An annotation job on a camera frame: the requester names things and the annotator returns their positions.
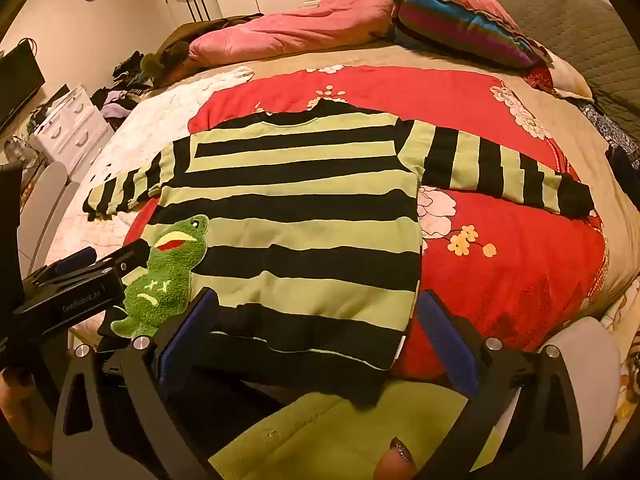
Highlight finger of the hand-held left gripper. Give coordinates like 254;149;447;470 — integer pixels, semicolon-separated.
27;246;100;288
95;239;151;281

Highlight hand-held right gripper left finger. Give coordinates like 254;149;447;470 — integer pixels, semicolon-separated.
51;287;221;480

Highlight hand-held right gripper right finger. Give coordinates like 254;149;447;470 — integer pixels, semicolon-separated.
416;289;586;480

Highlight green black striped sweater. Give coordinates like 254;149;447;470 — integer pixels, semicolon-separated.
82;99;596;406

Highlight pile of dark clothes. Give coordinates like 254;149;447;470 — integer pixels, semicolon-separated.
90;50;157;126

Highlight person's left hand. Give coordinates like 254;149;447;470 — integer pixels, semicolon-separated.
0;367;30;431

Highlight person's right hand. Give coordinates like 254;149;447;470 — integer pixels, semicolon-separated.
375;436;418;480

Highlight white rounded panel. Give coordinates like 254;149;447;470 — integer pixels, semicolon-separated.
540;317;636;468
19;161;81;273

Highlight red floral blanket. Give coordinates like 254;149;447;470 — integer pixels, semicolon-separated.
122;65;608;381

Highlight white quilted sheet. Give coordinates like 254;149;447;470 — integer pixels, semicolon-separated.
45;65;256;341

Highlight white drawer cabinet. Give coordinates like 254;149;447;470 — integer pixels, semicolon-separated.
27;85;116;182

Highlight person's lime green garment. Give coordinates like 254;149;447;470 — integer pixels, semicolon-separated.
207;382;501;480

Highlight black flat screen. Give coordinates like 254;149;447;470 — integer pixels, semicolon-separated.
0;42;47;133

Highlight olive coat with fur trim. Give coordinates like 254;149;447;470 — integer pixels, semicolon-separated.
140;12;266;82

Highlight beige bedspread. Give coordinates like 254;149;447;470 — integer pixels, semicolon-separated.
150;42;640;321

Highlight blue floral cloth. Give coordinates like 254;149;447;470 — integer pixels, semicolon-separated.
579;99;640;157

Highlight red patterned cloth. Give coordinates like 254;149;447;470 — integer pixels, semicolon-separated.
524;66;557;95

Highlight cream pillow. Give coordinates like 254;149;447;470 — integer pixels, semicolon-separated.
547;55;596;101

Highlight pink quilt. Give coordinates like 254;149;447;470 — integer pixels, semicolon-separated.
187;0;526;68

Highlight multicoloured striped blanket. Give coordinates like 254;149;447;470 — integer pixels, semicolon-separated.
390;0;553;70

